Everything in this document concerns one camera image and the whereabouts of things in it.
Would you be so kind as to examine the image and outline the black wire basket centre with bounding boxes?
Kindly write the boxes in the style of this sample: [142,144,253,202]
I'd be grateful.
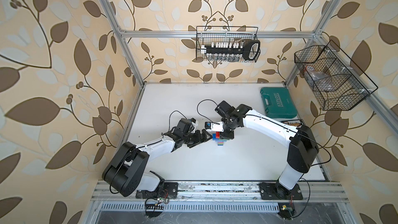
[195,26,261,63]

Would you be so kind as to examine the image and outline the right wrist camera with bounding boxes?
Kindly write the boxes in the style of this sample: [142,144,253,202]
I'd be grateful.
[215,101,252,121]

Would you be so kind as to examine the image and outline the small electronics board right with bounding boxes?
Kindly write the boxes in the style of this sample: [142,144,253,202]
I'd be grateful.
[278,203,295,220]

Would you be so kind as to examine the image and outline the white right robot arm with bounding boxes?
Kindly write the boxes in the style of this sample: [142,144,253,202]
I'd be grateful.
[215,101,319,191]

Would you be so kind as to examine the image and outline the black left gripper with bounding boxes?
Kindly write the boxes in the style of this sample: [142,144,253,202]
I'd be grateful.
[184,131,215,149]

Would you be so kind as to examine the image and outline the black wire basket right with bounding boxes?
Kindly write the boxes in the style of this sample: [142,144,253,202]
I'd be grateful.
[294,40,378,111]

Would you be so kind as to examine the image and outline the green plastic tool case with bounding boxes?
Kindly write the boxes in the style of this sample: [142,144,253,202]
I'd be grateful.
[260,87,297,119]

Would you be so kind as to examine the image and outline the small electronics board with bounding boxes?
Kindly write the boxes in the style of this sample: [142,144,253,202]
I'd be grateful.
[278,203,295,220]
[144,191,170,218]

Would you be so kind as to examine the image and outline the small electronics board left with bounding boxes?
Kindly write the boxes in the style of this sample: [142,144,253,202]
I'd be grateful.
[144,191,170,218]

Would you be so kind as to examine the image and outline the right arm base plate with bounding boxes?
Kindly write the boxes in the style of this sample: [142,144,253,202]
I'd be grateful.
[259,182,303,200]

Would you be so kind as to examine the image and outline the plastic bag in basket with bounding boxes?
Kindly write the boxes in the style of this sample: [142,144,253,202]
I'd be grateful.
[305,65,335,91]

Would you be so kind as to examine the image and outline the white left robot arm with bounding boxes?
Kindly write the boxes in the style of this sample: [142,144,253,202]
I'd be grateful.
[102,118,212,199]

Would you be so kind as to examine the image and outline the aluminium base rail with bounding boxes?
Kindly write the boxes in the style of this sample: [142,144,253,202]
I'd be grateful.
[90,180,349,203]

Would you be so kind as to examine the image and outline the horizontal aluminium frame bar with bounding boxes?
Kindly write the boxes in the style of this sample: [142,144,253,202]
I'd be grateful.
[119,30,316,39]

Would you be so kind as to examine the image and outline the black socket set holder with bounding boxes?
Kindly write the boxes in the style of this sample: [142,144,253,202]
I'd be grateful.
[198,39,261,62]

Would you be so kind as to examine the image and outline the black charging board with connectors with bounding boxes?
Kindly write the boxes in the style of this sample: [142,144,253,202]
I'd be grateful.
[281,119,305,128]

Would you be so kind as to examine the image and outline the black wire basket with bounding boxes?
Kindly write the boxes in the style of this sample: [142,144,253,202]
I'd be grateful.
[294,40,378,111]
[195,26,261,63]

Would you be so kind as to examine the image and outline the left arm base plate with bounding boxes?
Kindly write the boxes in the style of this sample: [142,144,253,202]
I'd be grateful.
[136,182,178,199]

